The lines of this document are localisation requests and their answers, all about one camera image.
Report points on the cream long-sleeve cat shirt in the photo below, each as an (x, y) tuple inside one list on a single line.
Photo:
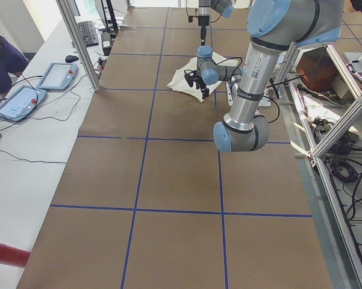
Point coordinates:
[(179, 84)]

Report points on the black power adapter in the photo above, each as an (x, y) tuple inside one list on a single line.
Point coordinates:
[(106, 43)]

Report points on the blue teach pendant far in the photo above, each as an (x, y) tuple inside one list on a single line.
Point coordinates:
[(58, 76)]

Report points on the person in dark clothes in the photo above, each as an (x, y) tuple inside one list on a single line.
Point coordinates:
[(12, 61)]

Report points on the black computer mouse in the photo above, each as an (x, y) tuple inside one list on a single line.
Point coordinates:
[(71, 58)]

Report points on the blue teach pendant near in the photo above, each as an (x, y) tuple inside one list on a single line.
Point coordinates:
[(21, 103)]

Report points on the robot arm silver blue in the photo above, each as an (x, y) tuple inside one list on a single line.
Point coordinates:
[(273, 26), (223, 7)]

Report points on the aluminium frame post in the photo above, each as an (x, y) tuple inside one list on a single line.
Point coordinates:
[(72, 27)]

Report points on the black keyboard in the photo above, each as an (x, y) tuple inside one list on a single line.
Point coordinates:
[(88, 33)]

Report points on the blue teach pendant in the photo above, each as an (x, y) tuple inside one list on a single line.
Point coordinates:
[(58, 76), (21, 103)]

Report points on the aluminium frame rack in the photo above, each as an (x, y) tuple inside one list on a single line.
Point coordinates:
[(326, 88)]

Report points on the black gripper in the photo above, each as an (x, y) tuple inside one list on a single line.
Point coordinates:
[(199, 81), (202, 22)]

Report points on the red cylinder tube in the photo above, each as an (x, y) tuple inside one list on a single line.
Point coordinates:
[(13, 256)]

